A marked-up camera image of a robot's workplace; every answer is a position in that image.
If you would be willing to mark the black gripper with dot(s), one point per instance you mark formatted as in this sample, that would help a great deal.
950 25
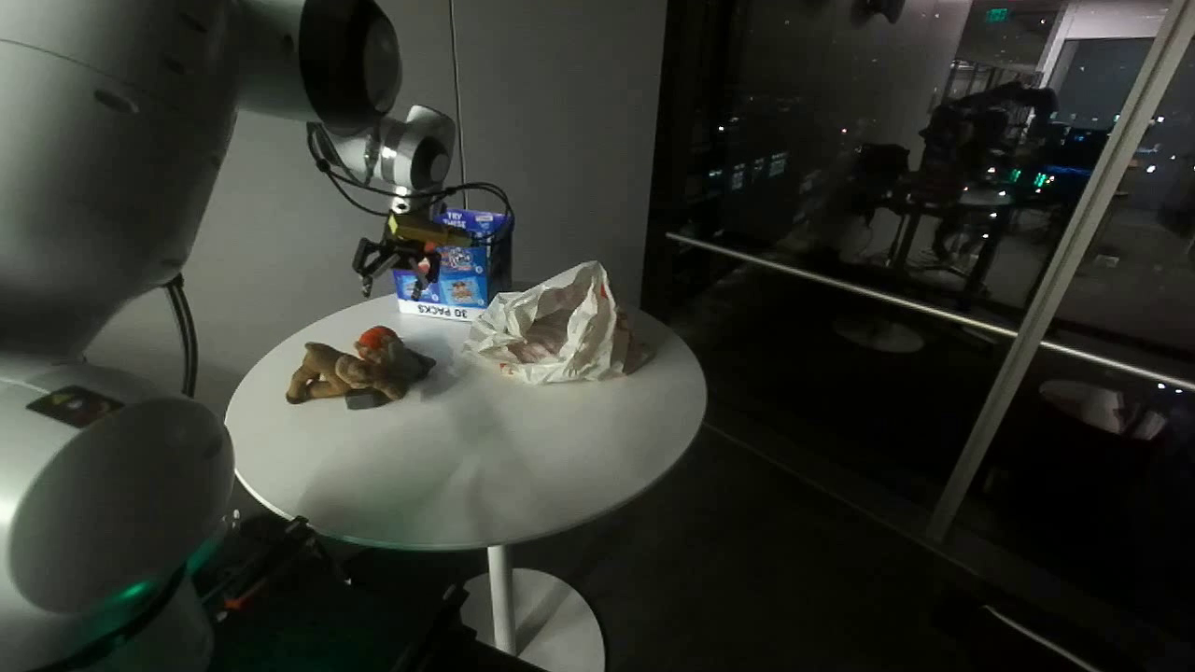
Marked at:
395 254

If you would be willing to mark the orange toy tomato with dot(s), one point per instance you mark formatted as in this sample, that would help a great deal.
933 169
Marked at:
376 341

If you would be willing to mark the brown plush toy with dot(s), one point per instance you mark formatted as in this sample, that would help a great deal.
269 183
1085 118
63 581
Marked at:
325 376

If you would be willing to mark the white plastic bag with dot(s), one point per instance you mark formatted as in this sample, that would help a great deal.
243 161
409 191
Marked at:
565 321

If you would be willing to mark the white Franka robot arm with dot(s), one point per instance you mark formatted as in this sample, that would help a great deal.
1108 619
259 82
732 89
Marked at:
89 187

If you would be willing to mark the blue snack variety box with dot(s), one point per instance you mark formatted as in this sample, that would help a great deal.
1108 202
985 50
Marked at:
470 267

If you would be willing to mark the green exit sign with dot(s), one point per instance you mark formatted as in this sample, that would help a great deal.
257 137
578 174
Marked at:
999 13

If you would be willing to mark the grey vertical window mullion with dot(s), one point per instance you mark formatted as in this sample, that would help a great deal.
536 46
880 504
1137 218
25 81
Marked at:
1060 275

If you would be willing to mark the yellow wrist camera box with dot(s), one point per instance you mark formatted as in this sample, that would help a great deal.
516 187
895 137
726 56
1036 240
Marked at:
409 224

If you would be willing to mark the white table pedestal base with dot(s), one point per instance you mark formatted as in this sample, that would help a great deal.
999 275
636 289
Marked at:
547 619

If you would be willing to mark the grey horizontal window rail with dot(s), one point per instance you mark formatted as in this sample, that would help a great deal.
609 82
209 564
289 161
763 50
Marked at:
870 294

